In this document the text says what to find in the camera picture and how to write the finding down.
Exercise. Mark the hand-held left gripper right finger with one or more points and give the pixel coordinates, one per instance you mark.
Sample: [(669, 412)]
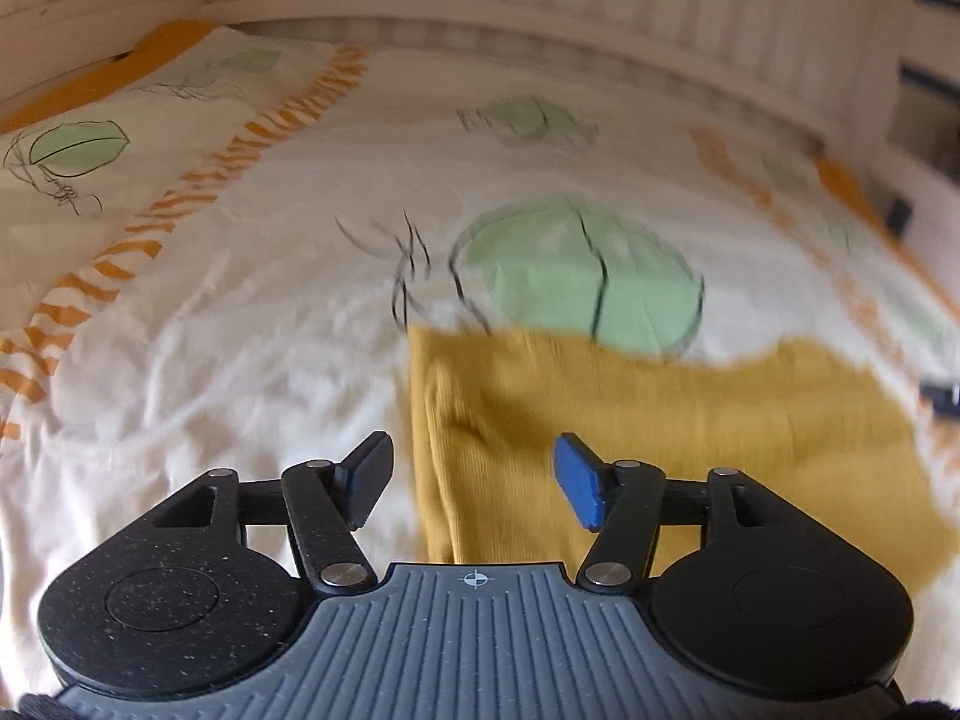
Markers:
[(577, 480)]

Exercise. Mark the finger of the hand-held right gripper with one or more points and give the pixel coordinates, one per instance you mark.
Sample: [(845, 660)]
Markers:
[(941, 394)]

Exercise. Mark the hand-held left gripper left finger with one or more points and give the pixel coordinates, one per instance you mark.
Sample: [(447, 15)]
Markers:
[(369, 476)]

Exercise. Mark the yellow knit sweater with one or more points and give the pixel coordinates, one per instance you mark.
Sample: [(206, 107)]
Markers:
[(675, 427)]

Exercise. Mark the leaf printed blanket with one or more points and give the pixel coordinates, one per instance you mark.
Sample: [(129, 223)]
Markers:
[(262, 277)]

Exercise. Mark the dark blue bed post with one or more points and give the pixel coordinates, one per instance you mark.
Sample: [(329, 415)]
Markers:
[(898, 215)]

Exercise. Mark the dark blue rail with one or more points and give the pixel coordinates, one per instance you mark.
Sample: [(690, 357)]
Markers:
[(934, 76)]

